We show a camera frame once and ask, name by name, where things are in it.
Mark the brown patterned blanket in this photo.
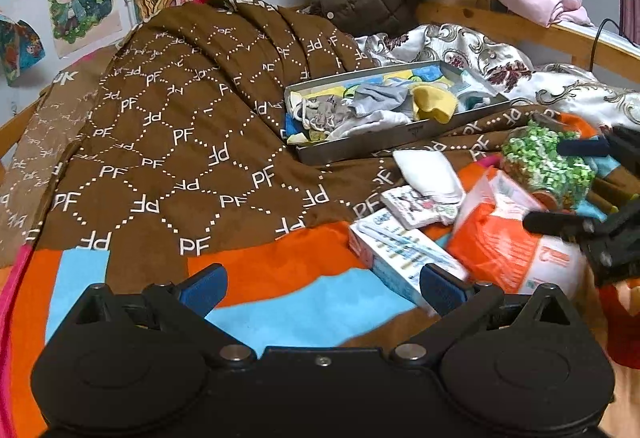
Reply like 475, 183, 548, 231
0, 0, 576, 269

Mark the colourful striped blanket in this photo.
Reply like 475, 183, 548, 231
0, 111, 640, 438

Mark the orange plastic bag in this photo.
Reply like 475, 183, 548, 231
445, 165, 591, 296

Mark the metal tray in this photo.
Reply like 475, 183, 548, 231
284, 61, 512, 165

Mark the grey drawstring pouch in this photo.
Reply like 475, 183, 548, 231
292, 96, 351, 134

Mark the floral satin quilt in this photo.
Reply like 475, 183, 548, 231
355, 22, 640, 119

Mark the black cable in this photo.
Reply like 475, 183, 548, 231
587, 18, 640, 72

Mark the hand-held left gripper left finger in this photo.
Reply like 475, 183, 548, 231
65, 263, 258, 364

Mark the blue white paper box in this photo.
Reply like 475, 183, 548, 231
347, 211, 471, 314

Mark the grey sock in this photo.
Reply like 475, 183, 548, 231
345, 82, 416, 119

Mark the pink bed sheet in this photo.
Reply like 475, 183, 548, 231
0, 243, 32, 438

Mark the jar of green paper stars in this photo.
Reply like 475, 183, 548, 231
500, 113, 601, 214

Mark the white teal sock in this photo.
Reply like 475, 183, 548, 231
450, 77, 502, 111

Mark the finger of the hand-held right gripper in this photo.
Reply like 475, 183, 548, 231
525, 201, 640, 289
557, 125, 640, 169

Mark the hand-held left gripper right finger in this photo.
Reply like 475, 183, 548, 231
389, 263, 576, 364

